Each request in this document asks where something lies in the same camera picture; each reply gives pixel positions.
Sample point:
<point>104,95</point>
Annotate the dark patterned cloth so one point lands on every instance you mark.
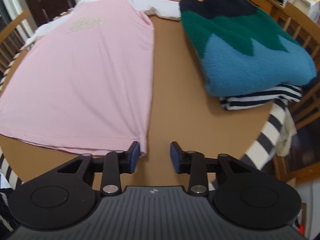
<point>6,210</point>

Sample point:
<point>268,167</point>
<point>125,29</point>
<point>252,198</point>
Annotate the wooden slatted chair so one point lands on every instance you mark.
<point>302,42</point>

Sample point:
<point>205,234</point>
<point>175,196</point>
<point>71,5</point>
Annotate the dark brown door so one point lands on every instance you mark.
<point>45,0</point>

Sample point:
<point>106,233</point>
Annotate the green blue navy sweater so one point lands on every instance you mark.
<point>245,55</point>

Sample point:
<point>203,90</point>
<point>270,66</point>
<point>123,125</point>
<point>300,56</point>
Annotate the navy white striped shirt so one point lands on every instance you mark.
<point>262,97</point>

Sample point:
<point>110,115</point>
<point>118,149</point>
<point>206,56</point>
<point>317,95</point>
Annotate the white cardboard box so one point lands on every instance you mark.
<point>306,2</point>

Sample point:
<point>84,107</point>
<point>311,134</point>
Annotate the wooden spindle chair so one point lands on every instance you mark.
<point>12,37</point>

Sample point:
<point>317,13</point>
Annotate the cream cloth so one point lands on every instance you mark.
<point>286,132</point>

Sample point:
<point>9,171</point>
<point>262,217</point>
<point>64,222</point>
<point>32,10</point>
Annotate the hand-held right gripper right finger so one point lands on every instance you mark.
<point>175,157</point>

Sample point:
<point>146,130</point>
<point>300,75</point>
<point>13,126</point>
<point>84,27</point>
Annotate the pink t-shirt white sleeves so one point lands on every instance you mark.
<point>87,80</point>

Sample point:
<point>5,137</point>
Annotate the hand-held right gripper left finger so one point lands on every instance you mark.
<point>135,155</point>

